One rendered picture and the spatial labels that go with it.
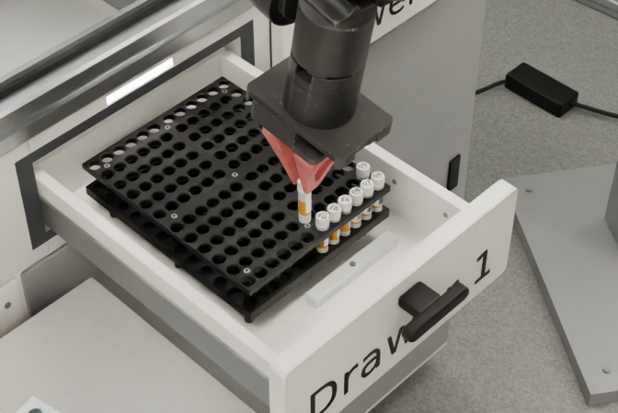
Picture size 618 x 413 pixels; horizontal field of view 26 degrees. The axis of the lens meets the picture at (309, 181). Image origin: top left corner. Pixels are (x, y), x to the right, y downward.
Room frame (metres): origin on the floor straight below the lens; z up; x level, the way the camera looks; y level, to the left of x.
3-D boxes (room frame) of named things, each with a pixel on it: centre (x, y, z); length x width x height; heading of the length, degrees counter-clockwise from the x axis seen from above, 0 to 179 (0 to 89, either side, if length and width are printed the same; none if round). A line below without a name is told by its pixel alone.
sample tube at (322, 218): (0.81, -0.01, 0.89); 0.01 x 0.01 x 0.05
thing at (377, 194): (0.81, -0.01, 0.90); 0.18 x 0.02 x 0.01; 136
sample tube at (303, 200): (0.80, 0.00, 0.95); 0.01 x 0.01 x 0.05
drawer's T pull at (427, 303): (0.72, -0.09, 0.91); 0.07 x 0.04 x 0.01; 136
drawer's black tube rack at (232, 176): (0.88, 0.07, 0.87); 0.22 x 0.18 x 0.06; 46
